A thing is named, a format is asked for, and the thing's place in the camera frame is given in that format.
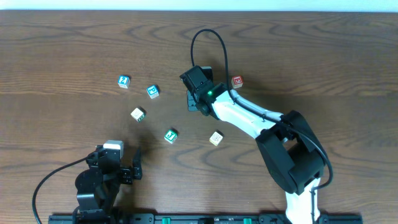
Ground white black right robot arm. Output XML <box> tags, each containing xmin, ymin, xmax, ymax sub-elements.
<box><xmin>180</xmin><ymin>66</ymin><xmax>331</xmax><ymax>223</ymax></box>

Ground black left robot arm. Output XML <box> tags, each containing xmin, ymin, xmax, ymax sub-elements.
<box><xmin>72</xmin><ymin>145</ymin><xmax>142</xmax><ymax>224</ymax></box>

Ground red letter E block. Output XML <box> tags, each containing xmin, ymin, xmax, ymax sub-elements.
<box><xmin>231</xmin><ymin>75</ymin><xmax>244</xmax><ymax>89</ymax></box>

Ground green letter J block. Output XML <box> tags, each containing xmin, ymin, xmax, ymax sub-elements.
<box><xmin>164</xmin><ymin>129</ymin><xmax>178</xmax><ymax>144</ymax></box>

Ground plain yellow wooden block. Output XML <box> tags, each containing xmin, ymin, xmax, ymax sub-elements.
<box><xmin>209</xmin><ymin>131</ymin><xmax>223</xmax><ymax>146</ymax></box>

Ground blue letter P block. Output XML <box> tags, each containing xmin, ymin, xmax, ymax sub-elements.
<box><xmin>146</xmin><ymin>85</ymin><xmax>159</xmax><ymax>99</ymax></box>

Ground green letter R block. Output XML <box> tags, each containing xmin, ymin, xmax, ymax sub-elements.
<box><xmin>130</xmin><ymin>107</ymin><xmax>146</xmax><ymax>123</ymax></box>

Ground blue number 2 block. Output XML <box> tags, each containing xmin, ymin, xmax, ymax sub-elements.
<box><xmin>118</xmin><ymin>75</ymin><xmax>131</xmax><ymax>89</ymax></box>

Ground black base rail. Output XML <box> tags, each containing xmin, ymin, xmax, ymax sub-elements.
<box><xmin>48</xmin><ymin>212</ymin><xmax>364</xmax><ymax>224</ymax></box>

